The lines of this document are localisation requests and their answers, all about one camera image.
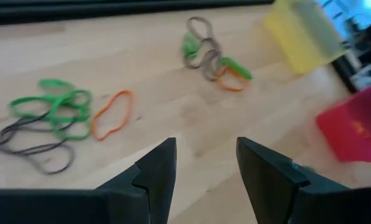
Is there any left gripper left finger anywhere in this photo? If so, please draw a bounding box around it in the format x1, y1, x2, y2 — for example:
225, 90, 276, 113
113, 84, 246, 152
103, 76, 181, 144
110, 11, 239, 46
95, 137, 177, 224

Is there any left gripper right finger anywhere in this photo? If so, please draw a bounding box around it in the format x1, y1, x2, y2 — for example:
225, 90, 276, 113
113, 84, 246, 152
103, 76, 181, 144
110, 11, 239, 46
236, 136, 353, 224

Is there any orange rubber band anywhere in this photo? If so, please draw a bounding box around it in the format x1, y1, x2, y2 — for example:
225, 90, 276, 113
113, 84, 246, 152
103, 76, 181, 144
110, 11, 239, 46
90, 89, 134, 142
216, 65, 250, 92

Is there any green rubber band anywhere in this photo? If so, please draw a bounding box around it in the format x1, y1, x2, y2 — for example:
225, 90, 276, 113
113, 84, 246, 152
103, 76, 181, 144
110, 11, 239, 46
181, 32, 202, 60
37, 78, 77, 93
8, 89, 93, 124
219, 56, 255, 80
49, 101, 92, 141

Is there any black rubber band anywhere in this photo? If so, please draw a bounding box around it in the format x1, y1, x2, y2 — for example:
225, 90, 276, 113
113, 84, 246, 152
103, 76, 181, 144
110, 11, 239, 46
0, 111, 78, 151
185, 16, 214, 42
200, 49, 224, 83
183, 37, 223, 70
0, 124, 77, 175

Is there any red plastic basket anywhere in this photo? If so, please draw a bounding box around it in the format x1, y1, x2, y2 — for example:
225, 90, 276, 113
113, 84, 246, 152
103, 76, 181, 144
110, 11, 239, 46
315, 86, 371, 164

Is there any yellow plastic basket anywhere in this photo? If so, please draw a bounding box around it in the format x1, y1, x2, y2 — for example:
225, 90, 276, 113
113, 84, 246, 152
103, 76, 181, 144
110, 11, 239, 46
261, 0, 347, 76

